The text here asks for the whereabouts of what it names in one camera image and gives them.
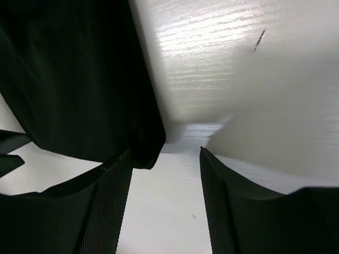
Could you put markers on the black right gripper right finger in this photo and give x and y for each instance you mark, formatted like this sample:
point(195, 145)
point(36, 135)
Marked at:
point(245, 217)

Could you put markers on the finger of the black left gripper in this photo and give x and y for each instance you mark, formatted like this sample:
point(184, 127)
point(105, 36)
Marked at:
point(9, 163)
point(11, 141)

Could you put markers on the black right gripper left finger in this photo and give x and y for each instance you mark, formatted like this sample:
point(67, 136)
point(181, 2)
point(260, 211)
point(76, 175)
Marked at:
point(81, 215)

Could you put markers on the black t shirt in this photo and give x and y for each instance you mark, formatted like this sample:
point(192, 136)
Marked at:
point(74, 76)

